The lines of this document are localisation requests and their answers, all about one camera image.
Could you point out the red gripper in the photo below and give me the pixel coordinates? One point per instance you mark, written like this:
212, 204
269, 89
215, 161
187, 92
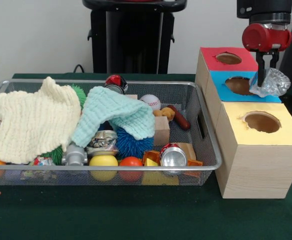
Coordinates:
266, 37

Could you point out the crushed clear plastic bottle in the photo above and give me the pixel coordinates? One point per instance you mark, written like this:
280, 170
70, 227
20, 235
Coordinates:
273, 84

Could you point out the mint green cloth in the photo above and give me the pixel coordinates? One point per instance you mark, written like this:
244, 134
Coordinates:
113, 112

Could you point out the wooden box with three holes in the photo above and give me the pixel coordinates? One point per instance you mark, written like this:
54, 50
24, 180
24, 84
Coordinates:
258, 160

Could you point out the clear mesh bin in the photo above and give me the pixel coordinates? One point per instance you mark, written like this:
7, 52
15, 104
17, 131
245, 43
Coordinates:
208, 155

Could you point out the white baseball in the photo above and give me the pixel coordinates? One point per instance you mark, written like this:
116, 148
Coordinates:
151, 102

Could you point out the red silver soda can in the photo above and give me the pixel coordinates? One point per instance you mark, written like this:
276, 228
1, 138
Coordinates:
173, 157

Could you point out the red black can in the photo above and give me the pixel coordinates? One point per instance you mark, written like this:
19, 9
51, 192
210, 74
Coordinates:
117, 81

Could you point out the blue spiky ball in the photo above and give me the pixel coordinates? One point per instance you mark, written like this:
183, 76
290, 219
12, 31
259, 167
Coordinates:
133, 146

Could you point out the red orange ball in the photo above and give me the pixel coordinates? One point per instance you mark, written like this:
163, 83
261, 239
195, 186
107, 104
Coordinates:
131, 162

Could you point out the crushed printed can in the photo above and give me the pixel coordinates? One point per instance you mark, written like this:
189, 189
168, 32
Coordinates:
102, 141

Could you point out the yellow ball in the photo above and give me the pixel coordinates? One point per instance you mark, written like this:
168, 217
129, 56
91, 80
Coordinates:
103, 162

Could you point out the cream knitted cloth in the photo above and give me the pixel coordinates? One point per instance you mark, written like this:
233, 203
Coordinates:
33, 122

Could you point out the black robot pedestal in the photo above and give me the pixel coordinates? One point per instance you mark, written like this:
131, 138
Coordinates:
133, 37

